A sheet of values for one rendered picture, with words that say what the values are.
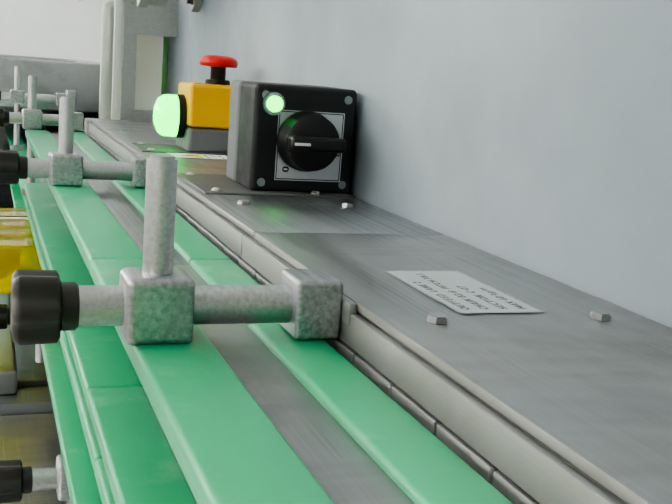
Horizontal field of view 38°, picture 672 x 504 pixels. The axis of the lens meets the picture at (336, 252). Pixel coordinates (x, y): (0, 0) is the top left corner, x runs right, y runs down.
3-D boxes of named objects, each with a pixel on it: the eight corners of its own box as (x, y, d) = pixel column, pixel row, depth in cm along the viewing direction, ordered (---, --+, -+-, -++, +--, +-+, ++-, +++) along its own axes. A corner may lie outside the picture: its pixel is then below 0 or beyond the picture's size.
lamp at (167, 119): (177, 136, 103) (149, 134, 102) (179, 93, 102) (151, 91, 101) (185, 139, 99) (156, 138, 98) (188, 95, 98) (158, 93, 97)
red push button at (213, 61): (194, 86, 102) (196, 53, 101) (231, 88, 103) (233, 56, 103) (202, 87, 98) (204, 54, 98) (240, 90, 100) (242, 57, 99)
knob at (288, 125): (331, 172, 73) (346, 177, 70) (274, 169, 71) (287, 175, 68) (335, 112, 72) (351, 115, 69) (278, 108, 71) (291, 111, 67)
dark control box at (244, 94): (322, 181, 81) (224, 178, 78) (329, 86, 80) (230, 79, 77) (357, 195, 74) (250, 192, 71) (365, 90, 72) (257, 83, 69)
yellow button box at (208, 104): (241, 149, 107) (175, 146, 104) (245, 81, 105) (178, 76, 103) (258, 156, 100) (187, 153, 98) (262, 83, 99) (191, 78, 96)
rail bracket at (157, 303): (323, 321, 43) (9, 326, 39) (335, 158, 42) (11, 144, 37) (354, 346, 40) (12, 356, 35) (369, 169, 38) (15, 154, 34)
